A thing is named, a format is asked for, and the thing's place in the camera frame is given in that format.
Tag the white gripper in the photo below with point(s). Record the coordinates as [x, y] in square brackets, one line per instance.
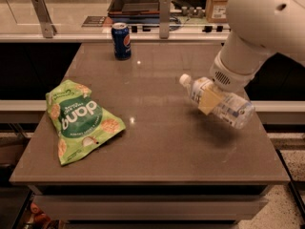
[229, 77]

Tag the clear plastic water bottle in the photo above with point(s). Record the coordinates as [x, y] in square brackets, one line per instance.
[233, 109]

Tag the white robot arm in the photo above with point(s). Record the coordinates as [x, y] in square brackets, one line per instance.
[259, 29]

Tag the blue pepsi can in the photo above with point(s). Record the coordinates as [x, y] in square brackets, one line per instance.
[121, 41]

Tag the brown cardboard box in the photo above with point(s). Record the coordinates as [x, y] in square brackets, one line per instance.
[216, 11]

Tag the grey table drawer front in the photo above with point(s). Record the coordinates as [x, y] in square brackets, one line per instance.
[151, 207]

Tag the dark open tray box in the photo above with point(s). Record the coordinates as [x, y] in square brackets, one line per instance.
[133, 7]

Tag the green snack chip bag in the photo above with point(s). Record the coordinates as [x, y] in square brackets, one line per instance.
[81, 124]

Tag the center metal glass bracket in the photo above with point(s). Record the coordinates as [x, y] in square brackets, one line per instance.
[164, 18]

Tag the metal glass bracket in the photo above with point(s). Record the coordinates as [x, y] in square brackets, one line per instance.
[47, 27]
[164, 18]

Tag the left metal glass bracket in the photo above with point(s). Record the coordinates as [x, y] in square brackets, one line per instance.
[47, 27]

